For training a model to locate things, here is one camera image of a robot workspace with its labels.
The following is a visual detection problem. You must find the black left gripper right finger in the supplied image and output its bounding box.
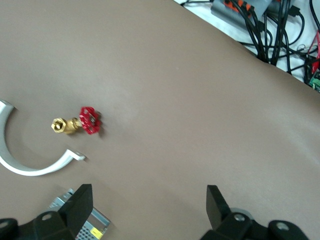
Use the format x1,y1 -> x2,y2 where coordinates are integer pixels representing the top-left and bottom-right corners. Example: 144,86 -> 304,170
199,184 -> 308,240

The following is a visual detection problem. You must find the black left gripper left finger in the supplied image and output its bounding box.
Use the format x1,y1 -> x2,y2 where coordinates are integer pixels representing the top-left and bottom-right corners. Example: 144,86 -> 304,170
0,183 -> 94,240

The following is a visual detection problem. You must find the metal mesh power supply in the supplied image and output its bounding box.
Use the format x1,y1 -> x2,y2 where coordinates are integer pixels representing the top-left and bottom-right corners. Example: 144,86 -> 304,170
46,187 -> 113,240

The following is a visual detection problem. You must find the white curved pipe clamp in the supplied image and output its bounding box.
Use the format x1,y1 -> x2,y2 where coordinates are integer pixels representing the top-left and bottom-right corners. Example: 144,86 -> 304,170
0,99 -> 87,177

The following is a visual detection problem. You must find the brass valve red handwheel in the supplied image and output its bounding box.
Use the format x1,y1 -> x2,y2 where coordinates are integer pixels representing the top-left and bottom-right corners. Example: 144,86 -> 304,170
51,106 -> 103,137

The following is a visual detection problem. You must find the small green circuit board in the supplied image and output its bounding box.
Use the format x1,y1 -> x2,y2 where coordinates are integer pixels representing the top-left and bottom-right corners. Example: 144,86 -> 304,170
308,70 -> 320,94

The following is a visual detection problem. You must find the grey box with orange clips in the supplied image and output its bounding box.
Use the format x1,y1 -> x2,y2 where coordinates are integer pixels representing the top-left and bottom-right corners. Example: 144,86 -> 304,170
210,0 -> 273,20

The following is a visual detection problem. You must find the black cable bundle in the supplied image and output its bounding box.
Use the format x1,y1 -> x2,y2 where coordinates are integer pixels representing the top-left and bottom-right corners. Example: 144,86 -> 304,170
179,0 -> 320,83

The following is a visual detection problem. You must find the red cable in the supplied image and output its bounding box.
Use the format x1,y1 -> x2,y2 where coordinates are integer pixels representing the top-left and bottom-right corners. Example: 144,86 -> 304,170
306,31 -> 320,73

